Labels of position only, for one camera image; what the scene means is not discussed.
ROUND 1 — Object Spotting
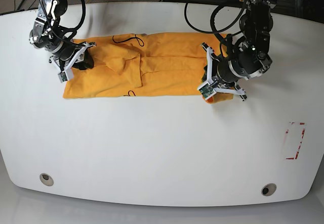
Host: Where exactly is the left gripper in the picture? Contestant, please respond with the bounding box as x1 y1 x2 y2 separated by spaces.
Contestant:
201 42 247 101

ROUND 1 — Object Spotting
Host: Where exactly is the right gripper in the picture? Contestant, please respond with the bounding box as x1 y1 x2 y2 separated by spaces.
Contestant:
49 42 96 73

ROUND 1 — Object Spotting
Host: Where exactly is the yellow t-shirt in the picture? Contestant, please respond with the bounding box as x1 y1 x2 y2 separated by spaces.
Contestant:
63 33 226 99

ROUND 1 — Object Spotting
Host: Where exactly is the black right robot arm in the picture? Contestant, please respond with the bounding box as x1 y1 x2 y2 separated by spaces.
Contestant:
29 0 96 75

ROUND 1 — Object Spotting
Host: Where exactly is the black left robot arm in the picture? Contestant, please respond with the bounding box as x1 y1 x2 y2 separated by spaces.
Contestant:
197 0 277 101

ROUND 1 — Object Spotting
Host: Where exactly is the red tape rectangle marking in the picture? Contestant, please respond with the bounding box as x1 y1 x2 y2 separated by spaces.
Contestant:
282 122 306 160

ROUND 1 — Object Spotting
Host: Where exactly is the left table grommet hole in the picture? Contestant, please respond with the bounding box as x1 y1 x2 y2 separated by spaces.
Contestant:
39 173 54 187

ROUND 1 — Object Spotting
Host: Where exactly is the table grommet hole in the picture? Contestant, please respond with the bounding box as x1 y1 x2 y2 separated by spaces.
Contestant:
39 173 54 187
261 183 277 197

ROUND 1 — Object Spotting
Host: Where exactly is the right table grommet hole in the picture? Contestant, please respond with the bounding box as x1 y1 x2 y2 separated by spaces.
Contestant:
261 183 277 197

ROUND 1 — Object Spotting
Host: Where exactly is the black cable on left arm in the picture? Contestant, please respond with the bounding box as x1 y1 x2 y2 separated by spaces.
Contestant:
184 0 250 58

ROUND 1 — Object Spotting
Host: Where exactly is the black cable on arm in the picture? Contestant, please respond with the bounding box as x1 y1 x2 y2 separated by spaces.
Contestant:
30 0 87 48
184 0 250 58

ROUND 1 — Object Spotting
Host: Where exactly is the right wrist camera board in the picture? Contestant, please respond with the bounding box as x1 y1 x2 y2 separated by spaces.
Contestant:
58 68 74 83

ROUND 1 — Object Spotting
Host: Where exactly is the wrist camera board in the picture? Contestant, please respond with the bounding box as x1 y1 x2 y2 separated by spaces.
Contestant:
197 81 217 101
58 68 74 83

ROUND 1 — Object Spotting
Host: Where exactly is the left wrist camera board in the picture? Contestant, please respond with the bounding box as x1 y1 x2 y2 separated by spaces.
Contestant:
197 81 217 101

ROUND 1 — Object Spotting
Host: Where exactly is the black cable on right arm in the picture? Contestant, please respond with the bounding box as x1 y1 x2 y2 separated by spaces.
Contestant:
30 0 87 48

